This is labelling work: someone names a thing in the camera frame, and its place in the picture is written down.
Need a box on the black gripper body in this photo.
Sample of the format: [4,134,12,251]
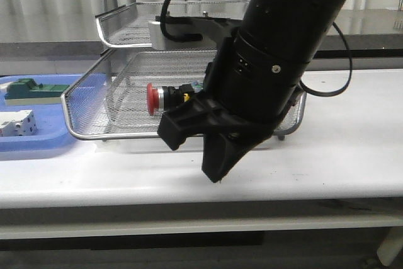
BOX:
[157,26,315,151]

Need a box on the white circuit breaker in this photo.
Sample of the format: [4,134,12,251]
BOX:
[0,110,37,137]

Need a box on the blue plastic tray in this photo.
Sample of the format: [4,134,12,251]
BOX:
[1,92,76,161]

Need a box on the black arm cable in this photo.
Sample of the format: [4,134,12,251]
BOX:
[159,0,403,97]

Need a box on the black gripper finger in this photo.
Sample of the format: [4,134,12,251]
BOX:
[200,127,268,183]

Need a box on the white table leg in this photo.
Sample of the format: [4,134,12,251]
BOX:
[377,227,403,266]

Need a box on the silver mesh tray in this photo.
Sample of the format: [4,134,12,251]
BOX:
[96,0,249,49]
[60,49,307,141]

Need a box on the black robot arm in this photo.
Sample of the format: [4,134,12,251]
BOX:
[157,0,346,182]

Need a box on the green terminal block module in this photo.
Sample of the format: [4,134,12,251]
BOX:
[4,78,69,106]

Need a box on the dark stone counter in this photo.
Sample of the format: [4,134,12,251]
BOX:
[0,8,403,60]

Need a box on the red emergency stop button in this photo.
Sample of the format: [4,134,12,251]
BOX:
[146,81,203,116]

